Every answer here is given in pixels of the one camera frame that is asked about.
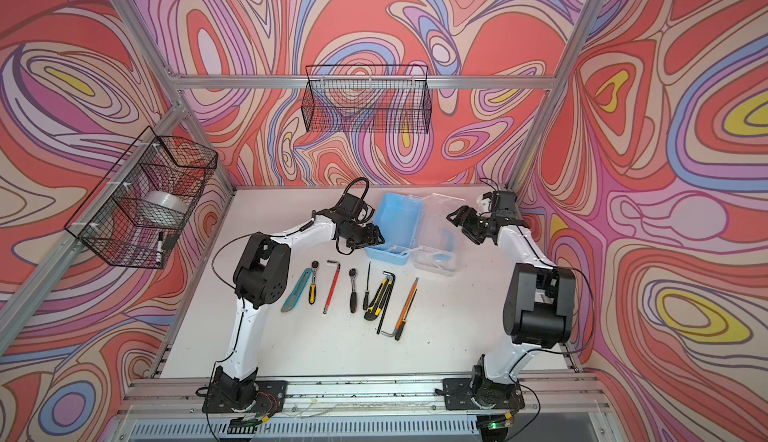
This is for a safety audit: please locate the blue plastic tool box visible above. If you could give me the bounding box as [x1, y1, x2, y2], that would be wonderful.
[366, 192, 466, 276]

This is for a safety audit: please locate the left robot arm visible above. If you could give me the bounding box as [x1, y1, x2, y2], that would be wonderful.
[203, 177, 385, 414]

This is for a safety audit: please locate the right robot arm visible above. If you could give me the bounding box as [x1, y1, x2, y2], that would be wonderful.
[435, 190, 577, 414]

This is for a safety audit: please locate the black hex key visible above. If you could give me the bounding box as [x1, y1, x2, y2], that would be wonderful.
[376, 271, 396, 335]

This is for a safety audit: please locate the red hex key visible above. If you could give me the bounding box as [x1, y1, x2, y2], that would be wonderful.
[322, 259, 341, 315]

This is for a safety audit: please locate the yellow black utility knife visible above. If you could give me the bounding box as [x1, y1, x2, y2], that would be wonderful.
[364, 272, 395, 321]

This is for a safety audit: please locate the orange black screwdriver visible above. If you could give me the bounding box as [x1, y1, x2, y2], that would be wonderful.
[394, 277, 419, 341]

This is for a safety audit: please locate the teal utility knife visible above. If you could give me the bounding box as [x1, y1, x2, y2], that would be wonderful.
[280, 268, 313, 313]

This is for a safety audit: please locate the silver tape roll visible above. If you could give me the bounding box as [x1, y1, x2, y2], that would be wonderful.
[143, 190, 189, 213]

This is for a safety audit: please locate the black marker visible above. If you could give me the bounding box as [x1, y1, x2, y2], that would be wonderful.
[155, 231, 164, 267]

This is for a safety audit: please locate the back wire basket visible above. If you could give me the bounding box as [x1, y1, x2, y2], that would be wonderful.
[301, 64, 432, 134]

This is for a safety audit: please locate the wire basket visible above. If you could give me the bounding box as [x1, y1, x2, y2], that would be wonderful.
[301, 64, 432, 134]
[64, 127, 218, 269]

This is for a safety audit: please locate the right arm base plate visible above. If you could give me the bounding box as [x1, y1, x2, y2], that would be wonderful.
[435, 377, 526, 413]

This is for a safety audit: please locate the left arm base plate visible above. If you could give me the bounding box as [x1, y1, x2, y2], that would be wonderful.
[202, 379, 288, 415]

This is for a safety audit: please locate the aluminium front rail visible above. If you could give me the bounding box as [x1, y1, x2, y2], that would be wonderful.
[104, 371, 629, 441]

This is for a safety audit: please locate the left wire basket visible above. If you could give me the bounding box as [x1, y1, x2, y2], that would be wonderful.
[64, 127, 218, 269]

